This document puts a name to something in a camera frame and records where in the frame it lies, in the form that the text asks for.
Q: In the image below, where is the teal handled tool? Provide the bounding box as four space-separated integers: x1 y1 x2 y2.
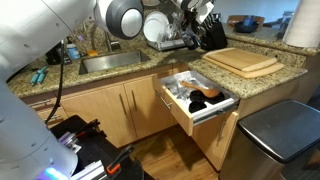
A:
29 65 48 85

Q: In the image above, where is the black orange bar clamp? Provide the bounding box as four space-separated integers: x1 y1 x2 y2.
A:
75 119 101 139
106 145 135 176

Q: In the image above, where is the stainless steel sink basin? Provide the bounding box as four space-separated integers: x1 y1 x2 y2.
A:
78 49 152 75

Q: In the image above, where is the large wooden cutting board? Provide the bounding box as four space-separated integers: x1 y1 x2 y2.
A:
202 53 285 80

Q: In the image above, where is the narrow wooden cabinet door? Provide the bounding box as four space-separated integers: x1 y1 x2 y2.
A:
191 111 240 172

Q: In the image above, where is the small dark bottle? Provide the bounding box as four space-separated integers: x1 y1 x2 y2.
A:
60 49 73 65

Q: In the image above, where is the open wooden drawer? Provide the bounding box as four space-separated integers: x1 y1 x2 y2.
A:
152 69 240 137

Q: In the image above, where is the black knife block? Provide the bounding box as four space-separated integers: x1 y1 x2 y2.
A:
199 13 229 52

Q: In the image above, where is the bowl on counter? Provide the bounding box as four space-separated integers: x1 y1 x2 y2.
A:
233 14 266 34

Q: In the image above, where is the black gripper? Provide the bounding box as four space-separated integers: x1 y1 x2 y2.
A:
181 9 205 38

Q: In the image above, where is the clear dishwashing soap bottle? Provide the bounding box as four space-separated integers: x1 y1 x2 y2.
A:
171 11 200 52

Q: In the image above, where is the black robot cart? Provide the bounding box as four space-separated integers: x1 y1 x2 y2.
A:
49 114 154 180

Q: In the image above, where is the stainless steel trash can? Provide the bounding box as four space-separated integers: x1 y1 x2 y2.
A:
219 98 320 180

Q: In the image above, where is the small white plate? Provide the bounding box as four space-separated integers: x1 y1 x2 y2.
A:
143 18 165 43

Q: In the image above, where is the small wooden drawer front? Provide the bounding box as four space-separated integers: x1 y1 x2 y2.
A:
36 106 69 129
28 96 63 113

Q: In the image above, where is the black ladle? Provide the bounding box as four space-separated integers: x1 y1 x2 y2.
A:
188 89 226 114

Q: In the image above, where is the large white plate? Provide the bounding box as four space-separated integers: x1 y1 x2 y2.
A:
143 10 170 41

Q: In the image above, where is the wooden spoon round bowl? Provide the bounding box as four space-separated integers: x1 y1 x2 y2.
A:
179 80 222 99

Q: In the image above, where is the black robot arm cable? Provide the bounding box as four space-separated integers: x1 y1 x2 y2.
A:
44 39 66 124

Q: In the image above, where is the white paper towel roll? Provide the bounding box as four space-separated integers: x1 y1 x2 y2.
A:
282 0 320 48

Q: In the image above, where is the blue label pump dispenser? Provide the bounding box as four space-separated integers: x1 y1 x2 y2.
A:
65 36 82 61

